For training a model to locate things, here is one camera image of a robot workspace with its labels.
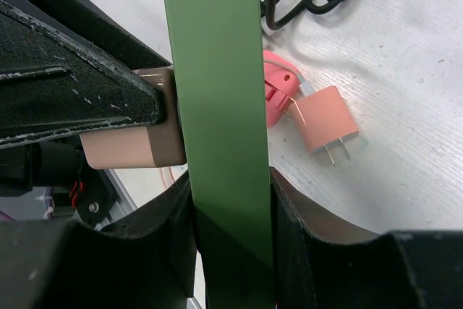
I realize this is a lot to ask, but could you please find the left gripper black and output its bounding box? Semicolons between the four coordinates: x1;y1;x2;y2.
1;1;166;229

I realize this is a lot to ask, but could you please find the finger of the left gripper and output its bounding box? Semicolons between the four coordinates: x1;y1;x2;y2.
38;0;171;69

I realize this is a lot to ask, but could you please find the beige dual usb charger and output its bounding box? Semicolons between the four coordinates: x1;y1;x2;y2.
80;67;187;169

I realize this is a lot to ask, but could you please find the pink plug adapter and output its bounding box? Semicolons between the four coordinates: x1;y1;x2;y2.
263;50;302;128

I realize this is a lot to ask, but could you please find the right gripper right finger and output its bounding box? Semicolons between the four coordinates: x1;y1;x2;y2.
270;168;462;308

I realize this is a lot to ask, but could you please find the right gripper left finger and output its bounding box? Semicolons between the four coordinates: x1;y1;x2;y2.
1;174;196;308

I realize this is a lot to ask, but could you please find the salmon usb charger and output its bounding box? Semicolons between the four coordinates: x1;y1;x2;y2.
289;82;359;164

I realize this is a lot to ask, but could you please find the green power strip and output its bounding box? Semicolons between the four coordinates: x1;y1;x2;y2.
164;0;276;308

